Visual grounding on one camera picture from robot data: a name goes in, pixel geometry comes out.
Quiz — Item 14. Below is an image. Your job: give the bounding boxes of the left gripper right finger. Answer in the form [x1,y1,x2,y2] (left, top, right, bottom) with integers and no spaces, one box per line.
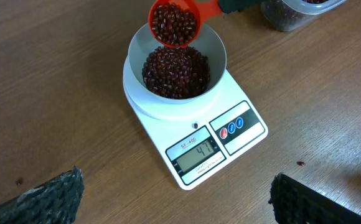
[268,173,361,224]

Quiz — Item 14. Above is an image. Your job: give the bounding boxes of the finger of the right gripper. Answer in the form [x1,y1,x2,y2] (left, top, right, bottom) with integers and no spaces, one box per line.
[218,0,266,14]

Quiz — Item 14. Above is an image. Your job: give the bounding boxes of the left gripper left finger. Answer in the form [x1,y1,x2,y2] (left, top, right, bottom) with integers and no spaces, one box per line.
[0,167,85,224]

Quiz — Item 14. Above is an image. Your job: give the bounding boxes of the red measuring scoop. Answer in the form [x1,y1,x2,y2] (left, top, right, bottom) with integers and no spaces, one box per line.
[148,0,222,48]

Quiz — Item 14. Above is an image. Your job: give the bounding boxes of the red beans in scoop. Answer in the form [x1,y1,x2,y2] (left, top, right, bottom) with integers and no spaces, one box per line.
[149,3,197,47]

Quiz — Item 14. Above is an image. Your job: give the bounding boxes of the red beans in bowl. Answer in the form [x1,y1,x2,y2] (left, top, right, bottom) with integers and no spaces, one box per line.
[142,47,210,100]

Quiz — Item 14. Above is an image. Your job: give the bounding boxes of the white round bowl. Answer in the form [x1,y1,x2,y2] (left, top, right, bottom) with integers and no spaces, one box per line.
[123,24,227,105]

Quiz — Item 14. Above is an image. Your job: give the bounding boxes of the white digital kitchen scale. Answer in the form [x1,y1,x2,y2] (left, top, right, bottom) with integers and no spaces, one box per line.
[123,72,268,190]

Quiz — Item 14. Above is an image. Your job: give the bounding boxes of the stray bean right table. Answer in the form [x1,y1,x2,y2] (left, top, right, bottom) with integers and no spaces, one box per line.
[296,161,306,166]

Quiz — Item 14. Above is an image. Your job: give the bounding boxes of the stray bean table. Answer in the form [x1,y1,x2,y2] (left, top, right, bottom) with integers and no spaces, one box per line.
[16,178,23,186]
[296,161,306,166]

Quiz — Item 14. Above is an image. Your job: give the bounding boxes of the stray bean left table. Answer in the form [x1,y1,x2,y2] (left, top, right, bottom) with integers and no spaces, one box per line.
[16,178,23,186]

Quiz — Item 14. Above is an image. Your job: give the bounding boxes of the red beans in container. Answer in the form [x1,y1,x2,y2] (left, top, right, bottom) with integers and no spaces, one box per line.
[261,0,331,32]

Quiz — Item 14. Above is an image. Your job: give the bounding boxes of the clear plastic bean container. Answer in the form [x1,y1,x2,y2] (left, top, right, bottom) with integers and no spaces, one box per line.
[260,0,348,33]

